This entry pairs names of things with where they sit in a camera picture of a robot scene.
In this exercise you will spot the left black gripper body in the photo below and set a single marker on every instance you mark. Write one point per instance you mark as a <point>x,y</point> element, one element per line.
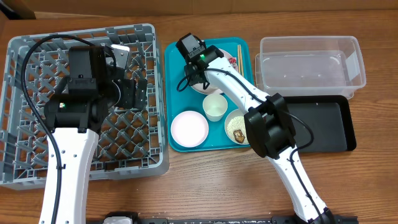
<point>122,94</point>

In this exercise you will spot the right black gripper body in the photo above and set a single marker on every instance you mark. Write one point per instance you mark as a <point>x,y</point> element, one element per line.
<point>193,72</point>

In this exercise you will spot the white paper cup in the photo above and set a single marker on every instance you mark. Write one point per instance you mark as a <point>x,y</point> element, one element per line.
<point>215,106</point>

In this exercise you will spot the red snack wrapper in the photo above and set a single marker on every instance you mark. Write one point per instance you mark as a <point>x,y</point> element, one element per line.
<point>233,61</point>

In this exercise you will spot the grey bowl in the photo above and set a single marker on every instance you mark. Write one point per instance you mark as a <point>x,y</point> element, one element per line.
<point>232,114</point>

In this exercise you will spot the white rice pile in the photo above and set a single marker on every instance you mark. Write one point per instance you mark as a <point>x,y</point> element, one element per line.
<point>236,122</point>

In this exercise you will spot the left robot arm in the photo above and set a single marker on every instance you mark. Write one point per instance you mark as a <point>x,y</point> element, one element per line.
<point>74,116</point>

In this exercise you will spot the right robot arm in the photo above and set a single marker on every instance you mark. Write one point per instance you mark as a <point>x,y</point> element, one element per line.
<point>269,125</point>

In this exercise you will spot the teal serving tray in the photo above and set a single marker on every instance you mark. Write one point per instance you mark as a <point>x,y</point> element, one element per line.
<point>191,100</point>

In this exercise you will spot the grey plastic dish rack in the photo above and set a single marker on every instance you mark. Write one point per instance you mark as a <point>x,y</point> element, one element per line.
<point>131,142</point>

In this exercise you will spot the right wooden chopstick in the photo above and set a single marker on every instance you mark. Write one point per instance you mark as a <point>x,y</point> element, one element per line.
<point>242,63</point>

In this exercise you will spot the small white plate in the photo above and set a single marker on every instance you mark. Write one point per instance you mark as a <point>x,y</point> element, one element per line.
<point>189,129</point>

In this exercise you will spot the clear plastic bin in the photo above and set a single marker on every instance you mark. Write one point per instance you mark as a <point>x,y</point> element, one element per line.
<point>310,65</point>

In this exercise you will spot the black tray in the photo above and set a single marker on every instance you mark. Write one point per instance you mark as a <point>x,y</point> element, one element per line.
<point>329,117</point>

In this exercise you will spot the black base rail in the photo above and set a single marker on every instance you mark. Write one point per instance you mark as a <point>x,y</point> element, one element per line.
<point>133,218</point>

